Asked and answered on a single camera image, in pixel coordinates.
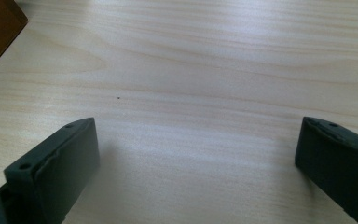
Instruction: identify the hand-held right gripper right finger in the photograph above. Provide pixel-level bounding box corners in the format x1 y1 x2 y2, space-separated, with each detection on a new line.
294 116 358 224

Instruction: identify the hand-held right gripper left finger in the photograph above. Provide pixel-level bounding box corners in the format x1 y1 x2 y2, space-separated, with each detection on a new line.
0 117 101 224

